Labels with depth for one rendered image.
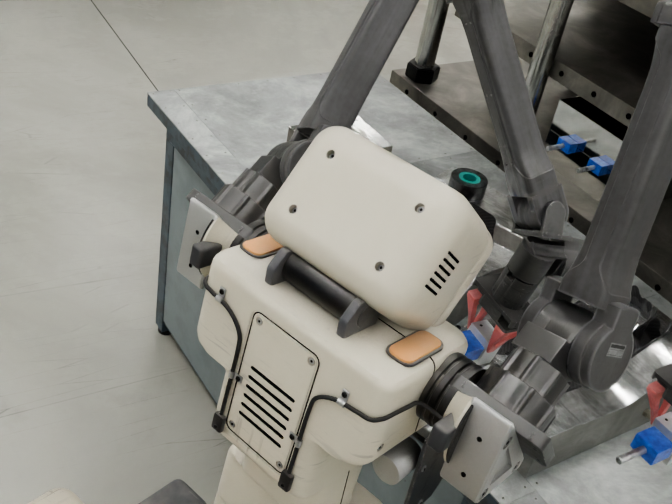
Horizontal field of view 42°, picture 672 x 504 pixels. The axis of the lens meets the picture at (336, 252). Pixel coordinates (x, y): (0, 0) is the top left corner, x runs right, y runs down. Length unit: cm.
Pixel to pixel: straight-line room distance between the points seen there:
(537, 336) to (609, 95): 131
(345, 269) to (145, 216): 236
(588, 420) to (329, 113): 65
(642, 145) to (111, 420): 182
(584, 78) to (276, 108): 78
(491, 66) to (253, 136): 98
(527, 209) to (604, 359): 42
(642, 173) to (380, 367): 34
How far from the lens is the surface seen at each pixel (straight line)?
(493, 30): 128
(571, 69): 229
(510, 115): 129
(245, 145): 210
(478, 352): 143
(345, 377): 90
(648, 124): 97
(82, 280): 292
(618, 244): 96
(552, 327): 98
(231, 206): 111
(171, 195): 240
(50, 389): 257
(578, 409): 147
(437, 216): 88
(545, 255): 133
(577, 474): 149
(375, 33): 119
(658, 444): 138
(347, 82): 117
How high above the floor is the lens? 183
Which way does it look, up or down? 35 degrees down
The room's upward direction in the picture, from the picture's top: 12 degrees clockwise
